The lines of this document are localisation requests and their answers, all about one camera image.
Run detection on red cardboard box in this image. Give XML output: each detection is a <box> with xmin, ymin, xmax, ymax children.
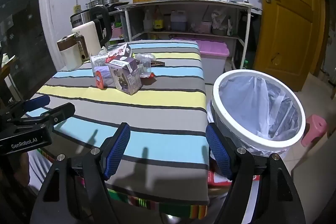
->
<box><xmin>207</xmin><ymin>169</ymin><xmax>261</xmax><ymax>188</ymax></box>

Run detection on small steel pot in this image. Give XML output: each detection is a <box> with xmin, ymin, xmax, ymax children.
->
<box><xmin>85</xmin><ymin>0</ymin><xmax>102</xmax><ymax>9</ymax></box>

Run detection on white shelf unit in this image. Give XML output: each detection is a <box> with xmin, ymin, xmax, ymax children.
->
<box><xmin>115</xmin><ymin>0</ymin><xmax>263</xmax><ymax>70</ymax></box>

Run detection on purple yogurt cup red lid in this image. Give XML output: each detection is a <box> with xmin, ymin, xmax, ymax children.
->
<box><xmin>94</xmin><ymin>66</ymin><xmax>115</xmax><ymax>90</ymax></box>

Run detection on cream electric kettle black handle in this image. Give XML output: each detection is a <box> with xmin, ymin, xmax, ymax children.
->
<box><xmin>70</xmin><ymin>5</ymin><xmax>112</xmax><ymax>47</ymax></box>

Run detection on pink plastic tub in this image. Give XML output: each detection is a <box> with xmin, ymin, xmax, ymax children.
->
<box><xmin>201</xmin><ymin>20</ymin><xmax>213</xmax><ymax>34</ymax></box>

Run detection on storage box pink lid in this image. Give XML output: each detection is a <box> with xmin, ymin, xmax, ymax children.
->
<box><xmin>173</xmin><ymin>37</ymin><xmax>230</xmax><ymax>83</ymax></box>

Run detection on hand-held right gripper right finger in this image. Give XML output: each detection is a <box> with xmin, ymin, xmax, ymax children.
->
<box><xmin>205</xmin><ymin>124</ymin><xmax>306</xmax><ymax>224</ymax></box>

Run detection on white drink carton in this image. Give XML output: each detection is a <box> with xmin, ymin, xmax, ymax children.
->
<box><xmin>90</xmin><ymin>53</ymin><xmax>110</xmax><ymax>75</ymax></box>

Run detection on dark glass window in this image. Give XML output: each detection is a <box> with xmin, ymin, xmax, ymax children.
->
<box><xmin>0</xmin><ymin>0</ymin><xmax>60</xmax><ymax>119</ymax></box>

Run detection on purple milk carton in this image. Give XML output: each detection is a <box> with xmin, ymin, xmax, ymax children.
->
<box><xmin>107</xmin><ymin>57</ymin><xmax>143</xmax><ymax>96</ymax></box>

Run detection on pink plastic stool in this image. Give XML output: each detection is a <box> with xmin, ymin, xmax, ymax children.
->
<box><xmin>301</xmin><ymin>114</ymin><xmax>328</xmax><ymax>147</ymax></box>

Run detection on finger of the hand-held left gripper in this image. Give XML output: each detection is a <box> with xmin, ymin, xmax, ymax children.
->
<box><xmin>13</xmin><ymin>102</ymin><xmax>76</xmax><ymax>132</ymax></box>
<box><xmin>5</xmin><ymin>95</ymin><xmax>51</xmax><ymax>117</ymax></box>

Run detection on translucent jerrycan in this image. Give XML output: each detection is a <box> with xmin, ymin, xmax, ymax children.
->
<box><xmin>170</xmin><ymin>10</ymin><xmax>188</xmax><ymax>31</ymax></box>

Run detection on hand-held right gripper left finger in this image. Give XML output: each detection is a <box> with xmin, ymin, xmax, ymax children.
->
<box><xmin>30</xmin><ymin>122</ymin><xmax>131</xmax><ymax>224</ymax></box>

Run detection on pink strawberry milk carton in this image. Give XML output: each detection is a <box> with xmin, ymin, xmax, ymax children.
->
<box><xmin>106</xmin><ymin>43</ymin><xmax>132</xmax><ymax>62</ymax></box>

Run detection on cream white appliance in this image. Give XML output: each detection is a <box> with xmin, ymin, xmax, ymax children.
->
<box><xmin>71</xmin><ymin>21</ymin><xmax>102</xmax><ymax>55</ymax></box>

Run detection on clear plastic cup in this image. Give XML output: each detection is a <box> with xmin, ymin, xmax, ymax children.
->
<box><xmin>138</xmin><ymin>57</ymin><xmax>153</xmax><ymax>78</ymax></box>

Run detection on dark bottle yellow label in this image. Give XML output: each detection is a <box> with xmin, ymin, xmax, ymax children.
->
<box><xmin>153</xmin><ymin>7</ymin><xmax>163</xmax><ymax>32</ymax></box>

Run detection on white plastic bottle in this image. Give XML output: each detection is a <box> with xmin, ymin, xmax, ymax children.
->
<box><xmin>143</xmin><ymin>9</ymin><xmax>154</xmax><ymax>33</ymax></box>

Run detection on crumpled plastic bags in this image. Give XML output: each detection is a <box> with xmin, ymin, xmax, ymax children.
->
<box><xmin>211</xmin><ymin>7</ymin><xmax>235</xmax><ymax>36</ymax></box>

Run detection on person's left forearm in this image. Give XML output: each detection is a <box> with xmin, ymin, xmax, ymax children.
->
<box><xmin>0</xmin><ymin>152</ymin><xmax>32</xmax><ymax>189</ymax></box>

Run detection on yellow wooden door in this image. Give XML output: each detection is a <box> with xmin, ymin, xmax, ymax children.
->
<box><xmin>253</xmin><ymin>0</ymin><xmax>326</xmax><ymax>92</ymax></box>

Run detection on white canister brown lid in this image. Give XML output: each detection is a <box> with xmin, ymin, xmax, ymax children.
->
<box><xmin>57</xmin><ymin>33</ymin><xmax>83</xmax><ymax>71</ymax></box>

